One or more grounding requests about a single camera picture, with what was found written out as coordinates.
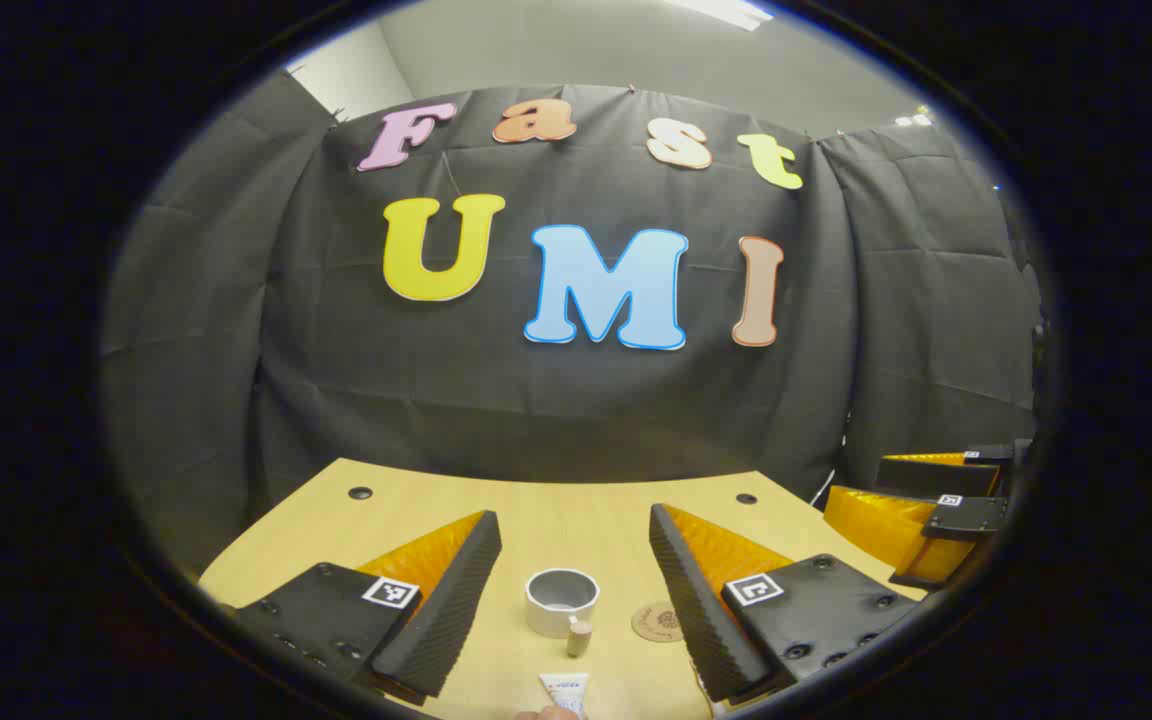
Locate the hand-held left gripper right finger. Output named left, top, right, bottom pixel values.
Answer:
left=649, top=503, right=922, bottom=706

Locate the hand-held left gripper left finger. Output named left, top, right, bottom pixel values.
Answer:
left=231, top=510, right=503, bottom=706

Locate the round cork coaster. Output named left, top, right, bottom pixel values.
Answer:
left=631, top=600, right=685, bottom=643

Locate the white cup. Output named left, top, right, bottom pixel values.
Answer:
left=525, top=568, right=600, bottom=659

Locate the white toothpaste tube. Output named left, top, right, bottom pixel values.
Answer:
left=538, top=672, right=590, bottom=717

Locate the wooden desktop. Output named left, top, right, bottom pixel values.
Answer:
left=198, top=458, right=927, bottom=720

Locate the black backdrop cloth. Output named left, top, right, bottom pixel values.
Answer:
left=101, top=70, right=1042, bottom=576

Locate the ceiling light panel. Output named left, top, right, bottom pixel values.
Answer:
left=666, top=0, right=777, bottom=31

